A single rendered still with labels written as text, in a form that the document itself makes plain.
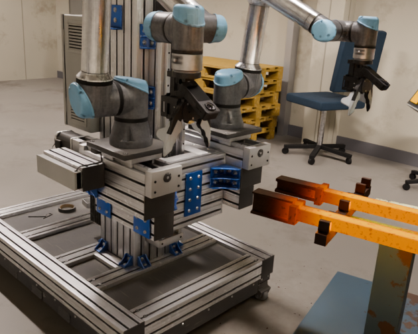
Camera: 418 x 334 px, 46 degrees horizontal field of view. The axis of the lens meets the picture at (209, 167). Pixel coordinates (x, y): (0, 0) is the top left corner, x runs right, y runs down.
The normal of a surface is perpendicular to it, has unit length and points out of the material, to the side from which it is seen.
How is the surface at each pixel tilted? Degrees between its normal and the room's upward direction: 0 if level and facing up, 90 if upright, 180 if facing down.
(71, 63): 90
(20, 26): 90
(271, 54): 90
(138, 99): 90
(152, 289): 0
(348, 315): 0
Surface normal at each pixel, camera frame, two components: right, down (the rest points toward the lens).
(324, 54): -0.69, 0.18
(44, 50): 0.72, 0.25
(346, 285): 0.05, -0.95
